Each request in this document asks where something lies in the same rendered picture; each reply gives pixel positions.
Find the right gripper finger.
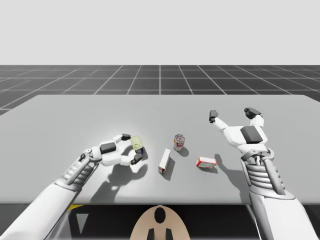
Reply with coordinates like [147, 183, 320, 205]
[243, 107, 265, 128]
[208, 109, 230, 133]

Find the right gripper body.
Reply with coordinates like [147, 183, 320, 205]
[222, 124, 269, 154]

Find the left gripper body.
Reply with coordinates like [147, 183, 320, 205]
[98, 140, 126, 167]

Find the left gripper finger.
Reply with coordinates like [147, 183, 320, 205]
[111, 133, 132, 145]
[121, 152, 144, 166]

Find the green and blue rectangular can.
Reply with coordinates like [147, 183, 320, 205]
[130, 135, 145, 154]

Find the red and white can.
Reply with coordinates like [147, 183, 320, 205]
[173, 134, 186, 152]

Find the long white and red carton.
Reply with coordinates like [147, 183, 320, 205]
[157, 148, 172, 175]

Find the tan robot part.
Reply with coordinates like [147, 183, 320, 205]
[129, 204, 191, 240]

